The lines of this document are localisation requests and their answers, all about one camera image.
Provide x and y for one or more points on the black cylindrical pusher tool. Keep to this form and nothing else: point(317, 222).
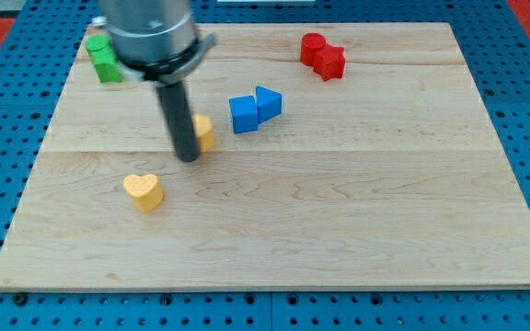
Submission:
point(177, 114)

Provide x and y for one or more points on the blue cube block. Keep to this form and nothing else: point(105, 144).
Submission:
point(244, 114)

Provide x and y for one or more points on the green cylinder block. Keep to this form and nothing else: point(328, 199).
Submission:
point(98, 46)

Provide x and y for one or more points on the red star block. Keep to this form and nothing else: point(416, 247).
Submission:
point(329, 62)

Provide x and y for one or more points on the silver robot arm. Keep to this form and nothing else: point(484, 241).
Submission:
point(156, 38)

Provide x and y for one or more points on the wooden board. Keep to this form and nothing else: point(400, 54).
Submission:
point(391, 178)

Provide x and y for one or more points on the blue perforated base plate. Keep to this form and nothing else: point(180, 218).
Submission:
point(35, 60)

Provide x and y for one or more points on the yellow heart block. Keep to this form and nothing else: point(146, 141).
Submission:
point(145, 191)

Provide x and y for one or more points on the green cube block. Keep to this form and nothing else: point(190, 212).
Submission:
point(106, 66)

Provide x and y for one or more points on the blue triangle block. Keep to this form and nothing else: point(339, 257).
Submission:
point(269, 103)

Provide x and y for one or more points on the red cylinder block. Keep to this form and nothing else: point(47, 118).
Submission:
point(311, 43)

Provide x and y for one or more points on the yellow pentagon block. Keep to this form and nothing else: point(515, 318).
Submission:
point(203, 127)

